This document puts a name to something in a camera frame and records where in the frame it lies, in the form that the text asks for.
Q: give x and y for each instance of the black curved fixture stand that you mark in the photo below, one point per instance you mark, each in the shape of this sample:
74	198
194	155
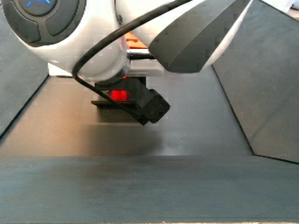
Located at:
112	102

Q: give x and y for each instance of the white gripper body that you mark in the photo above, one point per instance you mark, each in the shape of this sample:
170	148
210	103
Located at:
142	68

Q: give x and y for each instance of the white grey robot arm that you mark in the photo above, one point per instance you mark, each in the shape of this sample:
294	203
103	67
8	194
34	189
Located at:
186	32

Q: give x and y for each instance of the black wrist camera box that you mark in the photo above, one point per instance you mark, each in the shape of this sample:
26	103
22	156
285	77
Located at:
151	106

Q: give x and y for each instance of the red block with shaped holes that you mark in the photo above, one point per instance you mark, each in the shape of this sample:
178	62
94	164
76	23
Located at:
134	42

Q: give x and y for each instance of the red star profile bar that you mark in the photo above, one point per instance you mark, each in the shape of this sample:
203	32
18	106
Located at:
119	95

